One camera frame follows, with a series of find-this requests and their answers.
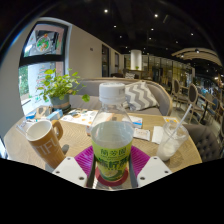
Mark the white paper packet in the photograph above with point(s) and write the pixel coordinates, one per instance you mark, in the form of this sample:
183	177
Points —
142	134

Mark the yellow card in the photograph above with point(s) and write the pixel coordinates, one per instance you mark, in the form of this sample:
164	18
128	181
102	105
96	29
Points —
170	120

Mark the potted green plant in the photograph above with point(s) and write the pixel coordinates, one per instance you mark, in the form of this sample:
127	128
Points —
58	85

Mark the small blue white tissue box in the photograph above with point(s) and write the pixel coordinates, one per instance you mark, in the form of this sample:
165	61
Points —
55	115

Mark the white paper napkin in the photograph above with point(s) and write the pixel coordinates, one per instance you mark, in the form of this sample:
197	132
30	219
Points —
157	135

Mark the white colourful printed leaflet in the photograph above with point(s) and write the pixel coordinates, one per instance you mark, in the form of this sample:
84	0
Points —
78	116

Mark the grey white chevron cushion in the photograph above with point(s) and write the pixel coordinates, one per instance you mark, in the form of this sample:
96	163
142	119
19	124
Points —
140	95

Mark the white round column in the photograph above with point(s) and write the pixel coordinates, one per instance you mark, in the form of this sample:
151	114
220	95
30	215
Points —
136	59

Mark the group of ceiling lights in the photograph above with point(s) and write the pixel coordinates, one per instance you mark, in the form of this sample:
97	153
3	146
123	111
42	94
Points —
105	10

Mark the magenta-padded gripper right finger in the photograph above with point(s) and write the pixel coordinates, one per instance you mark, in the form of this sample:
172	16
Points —
153	170

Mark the white blue small packet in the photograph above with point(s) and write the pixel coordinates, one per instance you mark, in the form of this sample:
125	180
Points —
137	121

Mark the grey curved sofa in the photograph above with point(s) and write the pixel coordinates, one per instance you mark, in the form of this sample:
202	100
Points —
93	86

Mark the black-framed window with decals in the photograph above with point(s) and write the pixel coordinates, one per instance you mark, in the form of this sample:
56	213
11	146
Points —
43	43

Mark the group of dining chairs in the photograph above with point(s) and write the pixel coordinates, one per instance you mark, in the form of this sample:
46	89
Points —
193	95

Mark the brown mug, white inside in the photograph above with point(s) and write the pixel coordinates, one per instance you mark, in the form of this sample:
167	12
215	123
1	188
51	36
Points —
46	146

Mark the clear green-labelled drink bottle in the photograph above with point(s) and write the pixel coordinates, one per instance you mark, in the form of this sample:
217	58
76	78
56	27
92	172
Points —
111	146

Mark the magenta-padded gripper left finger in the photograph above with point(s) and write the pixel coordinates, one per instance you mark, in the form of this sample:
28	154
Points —
71	170

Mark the brown cardboard box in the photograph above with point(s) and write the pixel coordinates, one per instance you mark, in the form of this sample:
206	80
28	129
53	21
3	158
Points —
42	112

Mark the clear plastic cup with straw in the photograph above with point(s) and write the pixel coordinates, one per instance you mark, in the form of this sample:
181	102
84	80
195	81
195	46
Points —
170	146

